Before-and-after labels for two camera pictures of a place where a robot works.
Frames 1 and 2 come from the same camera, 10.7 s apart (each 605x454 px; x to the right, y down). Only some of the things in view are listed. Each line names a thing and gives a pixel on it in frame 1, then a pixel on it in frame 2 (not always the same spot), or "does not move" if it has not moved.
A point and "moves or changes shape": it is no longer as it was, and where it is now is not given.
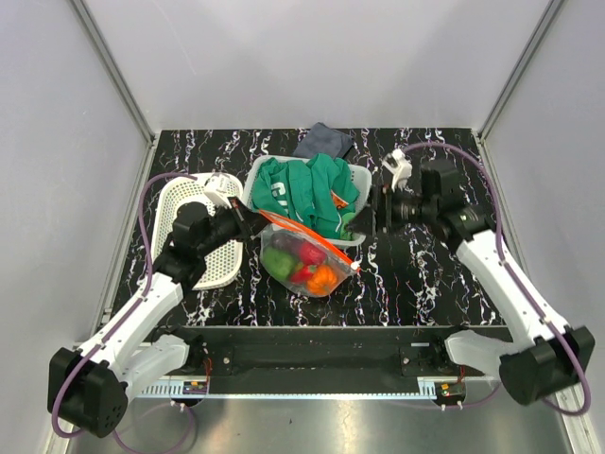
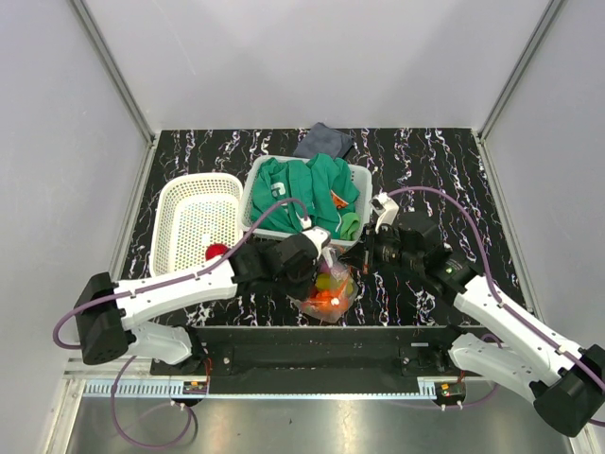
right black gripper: [380, 216] → [355, 255]
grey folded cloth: [324, 140] does not move
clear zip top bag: [295, 259] moves or changes shape
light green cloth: [345, 234] does not move
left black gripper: [249, 222] → [306, 288]
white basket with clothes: [324, 200] does not move
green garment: [319, 194] does not move
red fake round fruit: [311, 254] moves or changes shape
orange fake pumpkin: [322, 281] → [321, 300]
